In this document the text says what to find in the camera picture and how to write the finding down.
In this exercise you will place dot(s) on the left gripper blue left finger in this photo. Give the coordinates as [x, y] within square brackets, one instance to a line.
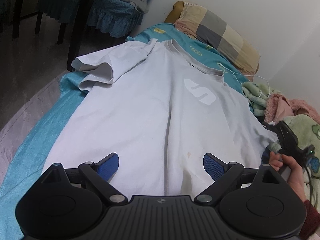
[97, 176]

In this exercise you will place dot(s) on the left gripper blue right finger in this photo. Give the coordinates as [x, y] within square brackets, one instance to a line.
[226, 177]

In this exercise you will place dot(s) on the white t-shirt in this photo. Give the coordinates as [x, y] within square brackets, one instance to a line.
[160, 110]

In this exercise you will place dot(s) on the dark red sleeve forearm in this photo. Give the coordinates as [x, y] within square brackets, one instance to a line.
[310, 227]

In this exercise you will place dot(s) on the green fleece blanket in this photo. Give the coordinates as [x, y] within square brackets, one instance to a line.
[257, 95]

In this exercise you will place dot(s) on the pink fleece blanket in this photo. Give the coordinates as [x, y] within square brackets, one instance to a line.
[278, 107]

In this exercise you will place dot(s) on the teal patterned bed sheet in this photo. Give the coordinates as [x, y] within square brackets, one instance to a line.
[29, 159]

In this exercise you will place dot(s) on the plaid pillow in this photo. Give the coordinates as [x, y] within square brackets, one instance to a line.
[201, 24]

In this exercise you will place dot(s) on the blue cushioned chair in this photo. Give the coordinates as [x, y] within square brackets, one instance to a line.
[115, 17]

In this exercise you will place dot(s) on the black table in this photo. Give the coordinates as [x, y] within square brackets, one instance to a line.
[80, 21]

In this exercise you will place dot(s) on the grey cloth on chair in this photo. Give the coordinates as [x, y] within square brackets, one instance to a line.
[140, 5]

